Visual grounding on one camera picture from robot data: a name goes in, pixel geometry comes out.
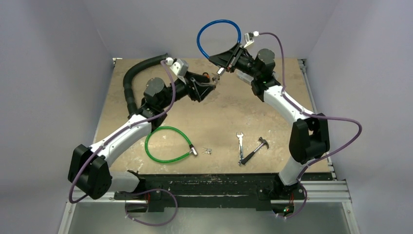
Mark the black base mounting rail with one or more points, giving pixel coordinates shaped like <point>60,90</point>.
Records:
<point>259,191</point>

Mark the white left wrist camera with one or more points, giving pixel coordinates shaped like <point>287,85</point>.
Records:
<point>178,66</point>

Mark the clear plastic screw box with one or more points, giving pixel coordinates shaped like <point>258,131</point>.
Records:
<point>245,77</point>

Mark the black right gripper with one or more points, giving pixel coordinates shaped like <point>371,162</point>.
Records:
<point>236,59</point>

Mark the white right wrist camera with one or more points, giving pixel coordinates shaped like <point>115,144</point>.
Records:
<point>249,38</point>

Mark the small black handle hammer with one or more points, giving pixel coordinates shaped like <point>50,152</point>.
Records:
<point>263,142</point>

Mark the silver green lock keys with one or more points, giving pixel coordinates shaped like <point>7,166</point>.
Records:
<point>207,151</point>

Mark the aluminium frame rail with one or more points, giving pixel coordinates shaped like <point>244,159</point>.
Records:
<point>327,210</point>

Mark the silver blue lock keys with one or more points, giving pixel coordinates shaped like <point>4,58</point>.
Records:
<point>216,79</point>

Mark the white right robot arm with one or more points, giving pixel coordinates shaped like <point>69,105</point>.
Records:
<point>309,139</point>

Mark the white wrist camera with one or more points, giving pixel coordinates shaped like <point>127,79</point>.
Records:
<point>249,38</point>
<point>178,66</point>

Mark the silver open-end wrench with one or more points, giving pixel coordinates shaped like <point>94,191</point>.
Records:
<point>240,139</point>

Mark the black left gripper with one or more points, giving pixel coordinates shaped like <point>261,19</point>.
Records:
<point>200,90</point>

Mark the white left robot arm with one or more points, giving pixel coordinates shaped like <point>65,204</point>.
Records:
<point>89,169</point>

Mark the blue cable lock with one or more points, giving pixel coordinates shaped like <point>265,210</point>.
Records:
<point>220,71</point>

